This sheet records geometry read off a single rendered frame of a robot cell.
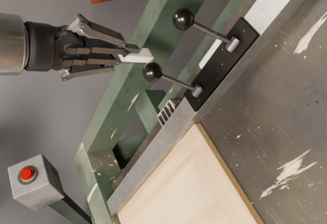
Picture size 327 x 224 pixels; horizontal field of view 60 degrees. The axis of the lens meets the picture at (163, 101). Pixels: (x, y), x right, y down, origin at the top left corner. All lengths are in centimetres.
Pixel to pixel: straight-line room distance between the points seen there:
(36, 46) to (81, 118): 181
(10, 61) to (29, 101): 203
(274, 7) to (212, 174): 34
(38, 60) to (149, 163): 42
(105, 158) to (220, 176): 58
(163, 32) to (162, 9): 7
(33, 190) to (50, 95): 145
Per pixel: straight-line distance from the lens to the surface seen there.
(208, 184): 64
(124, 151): 118
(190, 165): 67
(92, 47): 50
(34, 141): 226
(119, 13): 297
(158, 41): 75
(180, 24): 47
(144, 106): 88
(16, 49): 44
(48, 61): 46
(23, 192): 107
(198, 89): 57
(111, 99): 87
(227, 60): 53
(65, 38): 47
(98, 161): 108
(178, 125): 64
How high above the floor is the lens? 187
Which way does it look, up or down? 57 degrees down
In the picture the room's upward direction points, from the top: straight up
